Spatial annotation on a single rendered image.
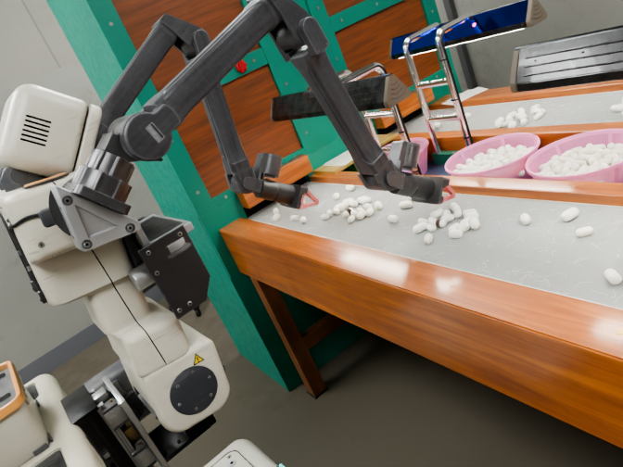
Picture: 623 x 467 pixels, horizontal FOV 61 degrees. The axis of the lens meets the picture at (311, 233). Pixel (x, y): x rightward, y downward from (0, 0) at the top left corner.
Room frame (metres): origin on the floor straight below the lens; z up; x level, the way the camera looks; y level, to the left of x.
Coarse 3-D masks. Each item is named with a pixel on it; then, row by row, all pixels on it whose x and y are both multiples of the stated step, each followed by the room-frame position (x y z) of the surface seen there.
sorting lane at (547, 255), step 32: (320, 192) 1.84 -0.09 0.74; (352, 192) 1.69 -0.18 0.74; (384, 192) 1.56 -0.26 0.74; (288, 224) 1.65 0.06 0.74; (320, 224) 1.53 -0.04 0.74; (352, 224) 1.42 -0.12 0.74; (384, 224) 1.33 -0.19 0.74; (448, 224) 1.17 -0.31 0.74; (480, 224) 1.10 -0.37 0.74; (512, 224) 1.04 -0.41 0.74; (544, 224) 0.98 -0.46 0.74; (576, 224) 0.93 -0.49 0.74; (608, 224) 0.88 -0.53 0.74; (416, 256) 1.08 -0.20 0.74; (448, 256) 1.02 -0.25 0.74; (480, 256) 0.97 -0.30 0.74; (512, 256) 0.92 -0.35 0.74; (544, 256) 0.87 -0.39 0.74; (576, 256) 0.83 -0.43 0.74; (608, 256) 0.79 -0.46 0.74; (544, 288) 0.78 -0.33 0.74; (576, 288) 0.74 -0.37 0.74; (608, 288) 0.71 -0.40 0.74
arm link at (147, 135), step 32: (256, 0) 1.08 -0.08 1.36; (288, 0) 1.08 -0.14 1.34; (224, 32) 1.03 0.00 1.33; (256, 32) 1.05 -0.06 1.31; (288, 32) 1.09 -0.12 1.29; (192, 64) 0.99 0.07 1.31; (224, 64) 1.00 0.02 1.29; (160, 96) 0.93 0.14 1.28; (192, 96) 0.96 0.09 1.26; (128, 128) 0.87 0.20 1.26; (160, 128) 0.90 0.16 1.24
